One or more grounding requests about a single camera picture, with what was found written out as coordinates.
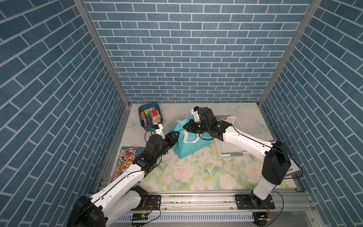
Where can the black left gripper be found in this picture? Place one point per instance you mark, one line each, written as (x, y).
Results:
(170, 139)

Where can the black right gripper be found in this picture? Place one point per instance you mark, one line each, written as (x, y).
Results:
(191, 123)

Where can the teal insulated delivery bag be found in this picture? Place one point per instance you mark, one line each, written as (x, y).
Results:
(188, 142)

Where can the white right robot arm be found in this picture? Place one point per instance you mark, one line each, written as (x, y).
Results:
(276, 162)

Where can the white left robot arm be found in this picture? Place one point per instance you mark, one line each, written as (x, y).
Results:
(123, 194)

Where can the dark teal storage bin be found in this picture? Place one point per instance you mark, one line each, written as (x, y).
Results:
(147, 119)

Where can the floral table mat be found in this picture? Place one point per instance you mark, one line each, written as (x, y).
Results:
(218, 166)

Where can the colourful illustrated children's book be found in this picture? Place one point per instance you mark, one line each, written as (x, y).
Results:
(124, 159)

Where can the small green circuit board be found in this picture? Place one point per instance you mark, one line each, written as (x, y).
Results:
(139, 217)

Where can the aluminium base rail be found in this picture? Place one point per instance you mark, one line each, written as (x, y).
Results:
(284, 200)

